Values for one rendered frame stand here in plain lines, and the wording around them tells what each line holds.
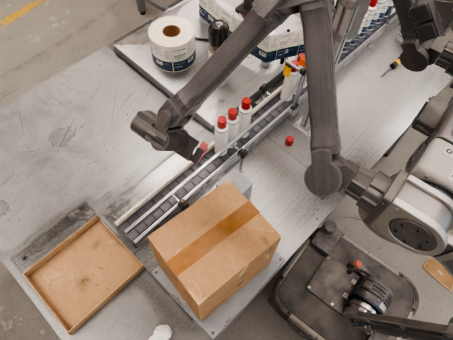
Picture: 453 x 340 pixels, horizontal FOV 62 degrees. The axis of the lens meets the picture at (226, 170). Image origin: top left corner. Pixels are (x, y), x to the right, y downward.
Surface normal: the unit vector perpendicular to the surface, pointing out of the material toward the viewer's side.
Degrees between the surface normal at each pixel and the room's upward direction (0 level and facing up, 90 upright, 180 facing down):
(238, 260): 0
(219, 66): 52
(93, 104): 0
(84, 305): 0
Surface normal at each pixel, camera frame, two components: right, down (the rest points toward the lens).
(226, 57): -0.43, 0.23
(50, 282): 0.04, -0.51
